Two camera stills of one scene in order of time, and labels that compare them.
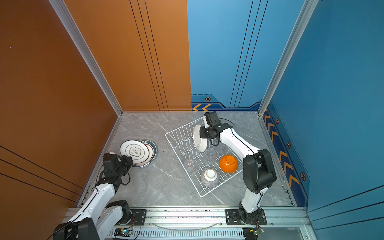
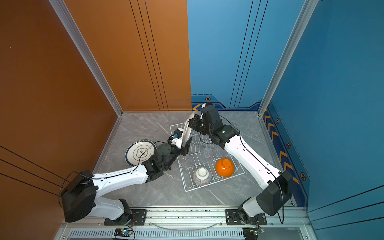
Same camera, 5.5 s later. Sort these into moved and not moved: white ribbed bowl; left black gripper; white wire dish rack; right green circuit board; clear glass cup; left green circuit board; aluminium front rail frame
Moved: white wire dish rack; clear glass cup; left black gripper; white ribbed bowl
Not moved: right green circuit board; left green circuit board; aluminium front rail frame
